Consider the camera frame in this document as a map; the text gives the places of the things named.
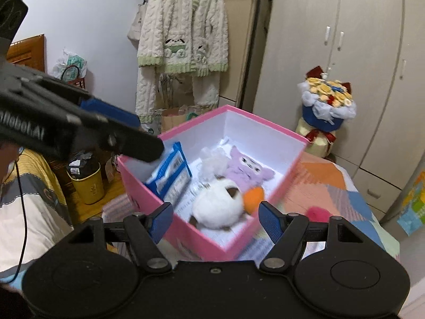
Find yellow flower bouquet blue wrap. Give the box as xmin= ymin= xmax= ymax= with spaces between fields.
xmin=296 ymin=66 xmax=357 ymax=158

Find orange ball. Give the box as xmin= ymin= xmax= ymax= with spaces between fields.
xmin=244 ymin=186 xmax=265 ymax=213

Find beige wardrobe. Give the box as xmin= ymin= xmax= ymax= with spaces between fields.
xmin=217 ymin=0 xmax=425 ymax=215

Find person's left forearm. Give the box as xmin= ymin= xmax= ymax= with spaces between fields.
xmin=0 ymin=141 xmax=20 ymax=187

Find wooden headboard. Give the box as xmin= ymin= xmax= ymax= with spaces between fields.
xmin=7 ymin=34 xmax=45 ymax=74

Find colourful paper gift bag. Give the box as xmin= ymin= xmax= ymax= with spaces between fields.
xmin=397 ymin=173 xmax=425 ymax=236

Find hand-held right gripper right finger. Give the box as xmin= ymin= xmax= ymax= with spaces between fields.
xmin=258 ymin=201 xmax=367 ymax=270

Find cream tote bag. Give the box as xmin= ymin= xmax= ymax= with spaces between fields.
xmin=127 ymin=2 xmax=150 ymax=44

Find pink fluffy ball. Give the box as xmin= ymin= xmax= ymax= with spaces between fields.
xmin=305 ymin=206 xmax=329 ymax=223

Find white green plastic bag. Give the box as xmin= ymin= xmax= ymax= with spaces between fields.
xmin=51 ymin=49 xmax=87 ymax=80

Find brown woven basket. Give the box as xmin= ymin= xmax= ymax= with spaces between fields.
xmin=60 ymin=66 xmax=87 ymax=90

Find blue white wet wipes pack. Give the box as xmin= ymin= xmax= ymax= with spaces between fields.
xmin=144 ymin=141 xmax=193 ymax=203

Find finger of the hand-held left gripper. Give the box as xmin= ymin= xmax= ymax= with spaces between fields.
xmin=0 ymin=65 xmax=142 ymax=128
xmin=65 ymin=115 xmax=165 ymax=164

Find thin black cable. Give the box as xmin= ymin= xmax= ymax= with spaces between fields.
xmin=13 ymin=153 xmax=29 ymax=280

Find purple plush toy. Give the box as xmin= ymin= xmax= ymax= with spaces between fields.
xmin=224 ymin=145 xmax=276 ymax=193

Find white fluffy robe green trim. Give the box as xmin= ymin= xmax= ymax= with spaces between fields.
xmin=135 ymin=0 xmax=231 ymax=125

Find white plush toy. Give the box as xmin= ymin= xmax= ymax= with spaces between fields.
xmin=189 ymin=178 xmax=248 ymax=231

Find person's yellow grey shirt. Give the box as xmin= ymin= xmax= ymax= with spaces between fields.
xmin=0 ymin=148 xmax=75 ymax=284

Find white mesh bath sponge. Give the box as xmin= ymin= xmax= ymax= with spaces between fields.
xmin=198 ymin=146 xmax=230 ymax=180

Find brown paper bag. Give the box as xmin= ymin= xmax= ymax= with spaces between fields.
xmin=159 ymin=104 xmax=213 ymax=133

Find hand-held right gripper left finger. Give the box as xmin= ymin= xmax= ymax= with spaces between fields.
xmin=66 ymin=202 xmax=174 ymax=272

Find yellow trash bin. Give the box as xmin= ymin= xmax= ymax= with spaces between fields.
xmin=66 ymin=151 xmax=106 ymax=205

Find pink cardboard box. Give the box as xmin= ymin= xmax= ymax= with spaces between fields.
xmin=118 ymin=104 xmax=309 ymax=262

